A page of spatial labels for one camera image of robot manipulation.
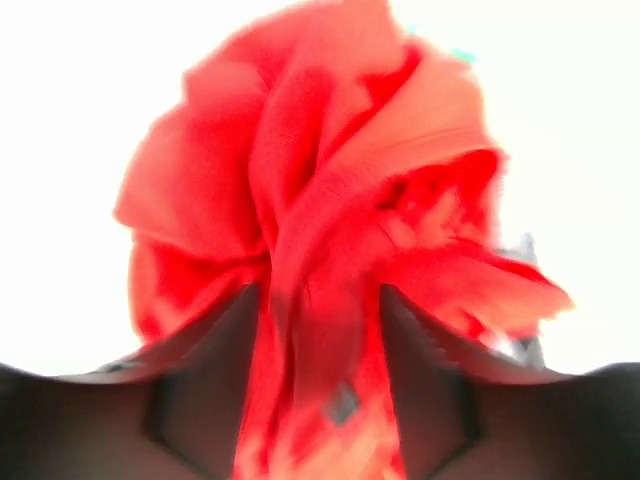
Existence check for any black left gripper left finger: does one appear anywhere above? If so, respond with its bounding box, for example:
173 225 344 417
1 285 260 479

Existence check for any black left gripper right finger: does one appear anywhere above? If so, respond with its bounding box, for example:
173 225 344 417
380 286 639 479

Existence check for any red tank top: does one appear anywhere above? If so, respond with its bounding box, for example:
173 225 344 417
115 1 572 479

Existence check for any green tank top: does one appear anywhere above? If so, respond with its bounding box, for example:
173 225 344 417
407 25 477 64

